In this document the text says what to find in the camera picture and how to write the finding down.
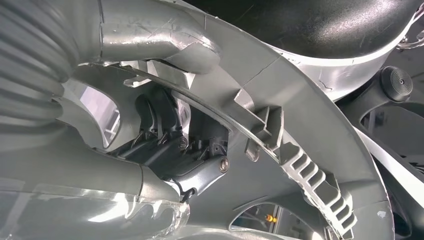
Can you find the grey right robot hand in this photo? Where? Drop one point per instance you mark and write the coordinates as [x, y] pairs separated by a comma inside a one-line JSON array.
[[82, 172]]

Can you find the black silver robot torso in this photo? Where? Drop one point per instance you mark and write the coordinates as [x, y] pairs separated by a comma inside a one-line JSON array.
[[298, 23]]

